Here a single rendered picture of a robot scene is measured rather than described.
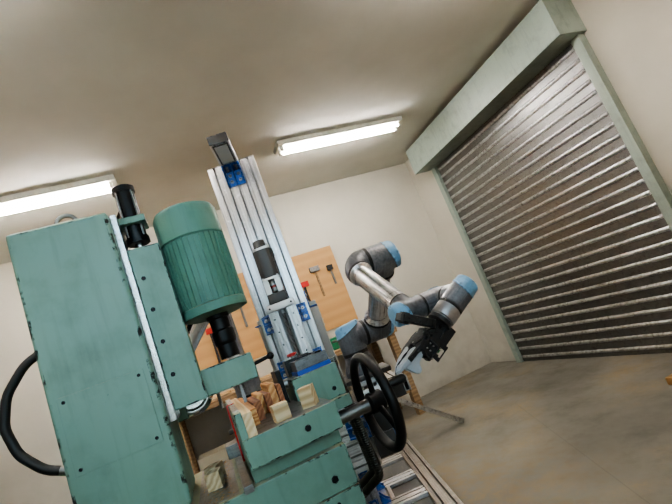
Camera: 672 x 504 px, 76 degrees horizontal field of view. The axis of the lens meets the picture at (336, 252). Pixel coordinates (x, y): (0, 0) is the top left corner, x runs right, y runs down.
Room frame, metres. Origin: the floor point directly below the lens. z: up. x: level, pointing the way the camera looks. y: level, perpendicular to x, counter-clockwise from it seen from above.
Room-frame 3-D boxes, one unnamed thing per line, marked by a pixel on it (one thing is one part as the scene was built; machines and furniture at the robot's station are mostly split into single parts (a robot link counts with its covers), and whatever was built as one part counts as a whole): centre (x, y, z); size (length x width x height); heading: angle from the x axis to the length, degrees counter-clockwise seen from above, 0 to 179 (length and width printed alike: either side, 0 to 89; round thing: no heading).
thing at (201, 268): (1.17, 0.37, 1.35); 0.18 x 0.18 x 0.31
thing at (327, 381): (1.27, 0.20, 0.91); 0.15 x 0.14 x 0.09; 20
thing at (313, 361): (1.28, 0.20, 0.99); 0.13 x 0.11 x 0.06; 20
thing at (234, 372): (1.17, 0.39, 1.03); 0.14 x 0.07 x 0.09; 110
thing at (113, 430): (1.07, 0.64, 1.16); 0.22 x 0.22 x 0.72; 20
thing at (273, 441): (1.24, 0.28, 0.87); 0.61 x 0.30 x 0.06; 20
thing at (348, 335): (1.98, 0.08, 0.98); 0.13 x 0.12 x 0.14; 110
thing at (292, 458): (1.19, 0.31, 0.82); 0.40 x 0.21 x 0.04; 20
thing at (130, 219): (1.12, 0.50, 1.53); 0.08 x 0.08 x 0.17; 20
